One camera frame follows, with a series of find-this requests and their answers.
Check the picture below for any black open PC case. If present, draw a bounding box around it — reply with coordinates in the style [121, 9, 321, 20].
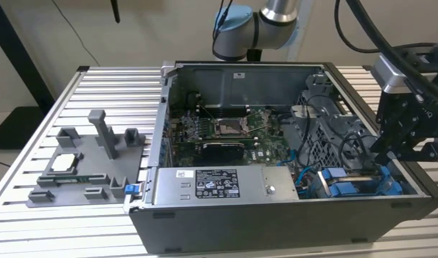
[122, 60, 438, 255]

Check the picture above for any green Dell motherboard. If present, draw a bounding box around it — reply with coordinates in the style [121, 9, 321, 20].
[168, 106, 301, 169]

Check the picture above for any silver power supply unit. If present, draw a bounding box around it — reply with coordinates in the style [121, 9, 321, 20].
[146, 166, 300, 202]

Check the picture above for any silver CPU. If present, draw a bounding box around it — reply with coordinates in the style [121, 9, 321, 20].
[52, 154, 78, 173]

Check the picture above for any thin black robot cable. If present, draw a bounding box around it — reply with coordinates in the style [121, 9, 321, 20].
[332, 0, 395, 54]

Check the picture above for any grey printed parts rack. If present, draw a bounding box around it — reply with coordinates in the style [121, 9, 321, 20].
[26, 109, 148, 209]

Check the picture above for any blue disk carrier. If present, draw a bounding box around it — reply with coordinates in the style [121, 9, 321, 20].
[317, 167, 352, 199]

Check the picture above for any black slanted frame post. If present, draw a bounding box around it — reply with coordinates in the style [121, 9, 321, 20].
[0, 0, 57, 110]

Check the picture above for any thin black wall cable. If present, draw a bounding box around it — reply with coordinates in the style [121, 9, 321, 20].
[50, 0, 101, 68]

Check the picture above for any green RAM stick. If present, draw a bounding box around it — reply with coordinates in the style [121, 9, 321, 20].
[45, 174, 97, 185]

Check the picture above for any black antenna stick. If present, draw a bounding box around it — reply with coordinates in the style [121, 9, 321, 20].
[108, 0, 121, 24]

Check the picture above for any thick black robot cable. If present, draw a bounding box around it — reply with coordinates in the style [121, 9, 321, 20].
[343, 0, 438, 113]

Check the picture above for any blue data wire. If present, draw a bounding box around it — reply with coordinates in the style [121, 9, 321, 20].
[295, 166, 316, 190]
[280, 150, 295, 166]

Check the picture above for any black flat stand foot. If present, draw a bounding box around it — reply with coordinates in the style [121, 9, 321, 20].
[0, 106, 54, 150]

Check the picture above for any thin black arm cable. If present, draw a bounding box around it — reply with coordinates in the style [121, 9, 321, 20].
[211, 0, 235, 56]

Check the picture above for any silver tool flange block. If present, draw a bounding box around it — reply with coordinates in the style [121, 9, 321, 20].
[370, 55, 412, 94]

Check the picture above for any metal locking lever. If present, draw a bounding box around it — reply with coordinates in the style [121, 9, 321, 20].
[247, 111, 273, 133]
[199, 105, 219, 121]

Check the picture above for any thin black wire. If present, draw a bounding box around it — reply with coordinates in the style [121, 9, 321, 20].
[296, 92, 348, 169]

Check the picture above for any grey metal disk bay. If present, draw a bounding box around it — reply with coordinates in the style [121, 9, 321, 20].
[291, 74, 379, 169]

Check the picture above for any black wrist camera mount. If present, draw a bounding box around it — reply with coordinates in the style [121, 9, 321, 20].
[390, 44, 438, 74]

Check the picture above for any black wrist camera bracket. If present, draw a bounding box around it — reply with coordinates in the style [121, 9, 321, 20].
[396, 140, 438, 163]

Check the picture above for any CPU socket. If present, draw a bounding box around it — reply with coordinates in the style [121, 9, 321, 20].
[212, 117, 249, 138]

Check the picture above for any black sleeved disk wire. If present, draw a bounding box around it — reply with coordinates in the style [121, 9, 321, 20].
[338, 130, 380, 173]

